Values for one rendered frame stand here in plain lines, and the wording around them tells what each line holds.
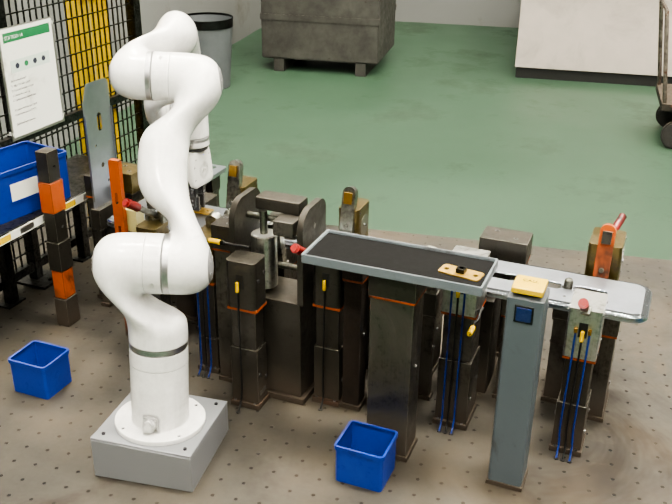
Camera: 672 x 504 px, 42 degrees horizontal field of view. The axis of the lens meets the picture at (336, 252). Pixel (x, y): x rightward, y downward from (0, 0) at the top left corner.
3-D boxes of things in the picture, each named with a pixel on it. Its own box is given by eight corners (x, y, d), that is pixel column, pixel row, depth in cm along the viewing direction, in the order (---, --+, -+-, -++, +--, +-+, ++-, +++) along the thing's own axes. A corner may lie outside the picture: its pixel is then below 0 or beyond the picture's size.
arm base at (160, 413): (190, 451, 176) (189, 372, 169) (100, 439, 178) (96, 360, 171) (216, 402, 193) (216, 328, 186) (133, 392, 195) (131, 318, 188)
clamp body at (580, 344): (586, 436, 197) (609, 294, 182) (579, 467, 187) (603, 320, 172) (553, 428, 200) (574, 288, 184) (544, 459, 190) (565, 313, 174)
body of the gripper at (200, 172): (195, 150, 222) (198, 191, 226) (215, 139, 230) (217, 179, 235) (170, 146, 224) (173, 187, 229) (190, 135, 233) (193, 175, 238)
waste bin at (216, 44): (195, 77, 782) (191, 11, 757) (242, 81, 773) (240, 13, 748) (175, 90, 742) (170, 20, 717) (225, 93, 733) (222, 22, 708)
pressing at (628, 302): (653, 284, 202) (654, 278, 202) (646, 328, 183) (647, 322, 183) (148, 196, 249) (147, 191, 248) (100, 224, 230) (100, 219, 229)
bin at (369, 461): (397, 465, 186) (399, 431, 183) (382, 494, 178) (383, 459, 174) (349, 452, 190) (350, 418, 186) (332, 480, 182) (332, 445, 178)
